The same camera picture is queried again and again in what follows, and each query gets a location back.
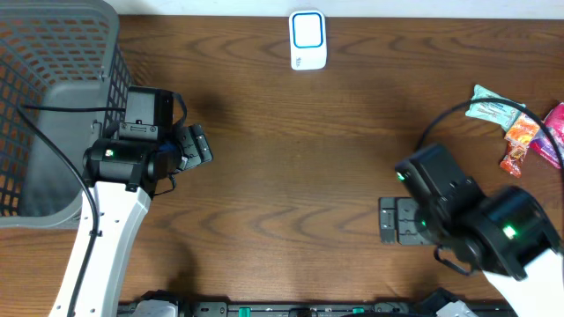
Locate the purple snack package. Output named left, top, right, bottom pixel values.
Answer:
left=528, top=101, right=564, bottom=171

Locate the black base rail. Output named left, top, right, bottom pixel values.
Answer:
left=116, top=288, right=516, bottom=317

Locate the green wipes packet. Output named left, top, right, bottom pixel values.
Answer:
left=465, top=85, right=521, bottom=132

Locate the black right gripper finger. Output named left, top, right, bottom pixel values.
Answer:
left=379, top=197, right=396, bottom=244
left=396, top=198, right=434, bottom=246

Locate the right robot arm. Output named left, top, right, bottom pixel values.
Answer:
left=379, top=144, right=563, bottom=316

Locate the small orange packet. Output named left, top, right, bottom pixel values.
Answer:
left=504, top=113, right=540, bottom=148

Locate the grey plastic basket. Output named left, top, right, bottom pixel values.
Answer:
left=1, top=0, right=132, bottom=228

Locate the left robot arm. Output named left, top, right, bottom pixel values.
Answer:
left=50, top=86, right=213, bottom=316

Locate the white barcode scanner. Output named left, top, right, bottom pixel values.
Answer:
left=288, top=10, right=328, bottom=71

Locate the orange snack bar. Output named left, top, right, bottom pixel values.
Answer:
left=500, top=142, right=528, bottom=178

